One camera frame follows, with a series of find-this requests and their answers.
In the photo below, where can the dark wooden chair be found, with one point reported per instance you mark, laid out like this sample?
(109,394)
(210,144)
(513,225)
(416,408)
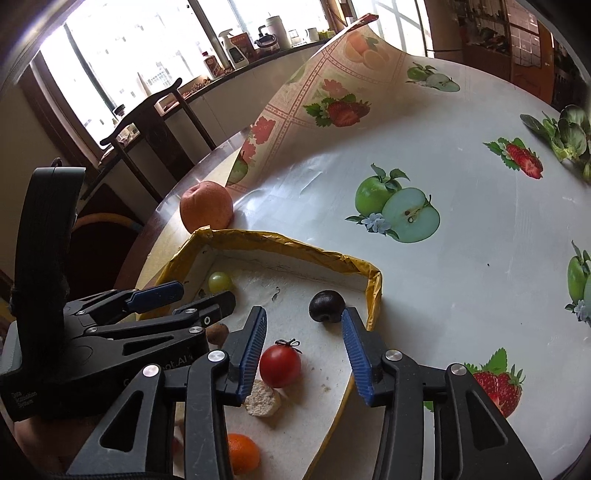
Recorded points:
(152,124)

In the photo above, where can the dark purple plum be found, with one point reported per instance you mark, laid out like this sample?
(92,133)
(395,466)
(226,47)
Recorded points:
(325,305)

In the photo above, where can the red labelled bottle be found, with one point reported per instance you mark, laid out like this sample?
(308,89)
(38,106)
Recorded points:
(211,64)

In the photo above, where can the white mug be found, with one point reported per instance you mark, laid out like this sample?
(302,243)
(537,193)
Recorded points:
(312,34)

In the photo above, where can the green grape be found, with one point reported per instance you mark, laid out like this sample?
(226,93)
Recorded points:
(219,282)

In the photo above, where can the yellow rimmed white tray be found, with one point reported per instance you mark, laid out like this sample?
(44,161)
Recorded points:
(300,286)

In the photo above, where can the wooden glass door cabinet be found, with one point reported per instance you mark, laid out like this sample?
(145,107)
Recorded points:
(508,46)

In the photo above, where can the person's left forearm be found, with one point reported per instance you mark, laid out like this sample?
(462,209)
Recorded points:
(46,443)

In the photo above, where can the red cherry tomato with stem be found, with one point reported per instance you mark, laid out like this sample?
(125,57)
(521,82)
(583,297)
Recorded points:
(280,367)

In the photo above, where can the orange kumquat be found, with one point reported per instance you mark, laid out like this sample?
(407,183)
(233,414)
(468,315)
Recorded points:
(244,454)

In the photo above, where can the red apple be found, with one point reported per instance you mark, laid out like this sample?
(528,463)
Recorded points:
(205,207)

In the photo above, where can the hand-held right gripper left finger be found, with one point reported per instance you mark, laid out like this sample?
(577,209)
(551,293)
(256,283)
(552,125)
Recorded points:
(251,355)

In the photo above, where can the dark seat with yellow rim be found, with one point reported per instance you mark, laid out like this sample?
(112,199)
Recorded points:
(106,218)

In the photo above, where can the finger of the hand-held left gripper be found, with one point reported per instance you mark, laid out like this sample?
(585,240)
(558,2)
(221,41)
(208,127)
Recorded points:
(207,309)
(157,294)

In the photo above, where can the red carton box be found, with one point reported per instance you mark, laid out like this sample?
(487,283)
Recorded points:
(242,48)

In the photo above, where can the white window counter cabinet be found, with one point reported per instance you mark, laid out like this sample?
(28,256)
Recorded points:
(207,106)

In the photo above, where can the fruit printed tablecloth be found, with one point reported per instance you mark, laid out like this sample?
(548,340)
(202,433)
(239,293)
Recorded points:
(461,277)

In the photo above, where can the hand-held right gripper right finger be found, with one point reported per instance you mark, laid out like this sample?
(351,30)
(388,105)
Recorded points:
(358,355)

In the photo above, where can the white tall kettle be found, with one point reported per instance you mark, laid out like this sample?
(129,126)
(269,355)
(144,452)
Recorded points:
(279,30)

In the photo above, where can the green leafy vegetable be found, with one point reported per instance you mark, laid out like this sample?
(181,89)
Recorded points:
(568,134)

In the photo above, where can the white spray bottle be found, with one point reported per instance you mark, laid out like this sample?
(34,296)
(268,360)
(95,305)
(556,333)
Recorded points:
(225,48)

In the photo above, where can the small white bread piece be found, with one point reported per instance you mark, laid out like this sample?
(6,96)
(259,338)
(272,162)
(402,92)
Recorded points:
(263,400)

